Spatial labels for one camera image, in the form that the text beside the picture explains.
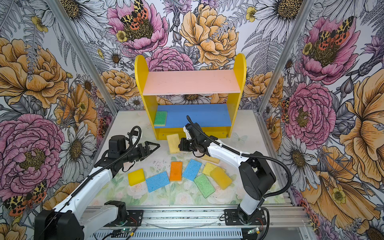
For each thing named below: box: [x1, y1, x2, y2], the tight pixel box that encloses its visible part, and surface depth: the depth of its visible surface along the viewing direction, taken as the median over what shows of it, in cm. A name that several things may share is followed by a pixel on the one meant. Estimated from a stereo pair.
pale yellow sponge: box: [166, 133, 180, 154], surface depth 88 cm
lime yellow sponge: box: [202, 162, 217, 176], surface depth 91 cm
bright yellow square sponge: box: [127, 168, 145, 187], surface depth 88 cm
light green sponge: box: [194, 173, 216, 199], surface depth 85 cm
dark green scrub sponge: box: [154, 110, 168, 127], surface depth 99 cm
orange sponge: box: [169, 161, 183, 182], surface depth 90 cm
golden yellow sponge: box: [210, 167, 233, 190], surface depth 89 cm
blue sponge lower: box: [146, 171, 170, 193], surface depth 87 cm
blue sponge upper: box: [182, 159, 203, 182], surface depth 91 cm
